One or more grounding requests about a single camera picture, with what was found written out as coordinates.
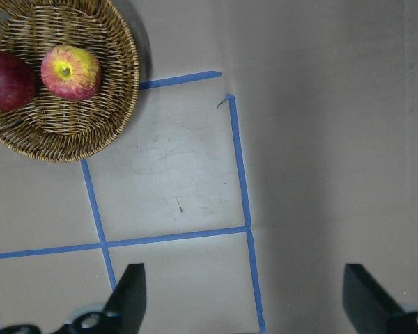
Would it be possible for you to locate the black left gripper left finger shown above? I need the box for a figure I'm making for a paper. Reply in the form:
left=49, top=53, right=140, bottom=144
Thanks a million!
left=0, top=263, right=148, bottom=334

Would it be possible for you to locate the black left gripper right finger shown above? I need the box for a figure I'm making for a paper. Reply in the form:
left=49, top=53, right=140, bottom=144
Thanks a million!
left=342, top=263, right=418, bottom=334

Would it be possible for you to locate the yellow-red striped apple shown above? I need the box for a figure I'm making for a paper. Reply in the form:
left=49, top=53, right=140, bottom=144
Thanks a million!
left=40, top=45, right=101, bottom=101

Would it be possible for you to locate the round wicker basket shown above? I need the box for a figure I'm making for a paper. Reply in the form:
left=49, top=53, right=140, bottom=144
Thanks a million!
left=0, top=1, right=140, bottom=162

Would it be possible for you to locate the dark red apple in basket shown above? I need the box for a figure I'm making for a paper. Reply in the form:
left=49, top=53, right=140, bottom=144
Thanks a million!
left=0, top=51, right=36, bottom=112

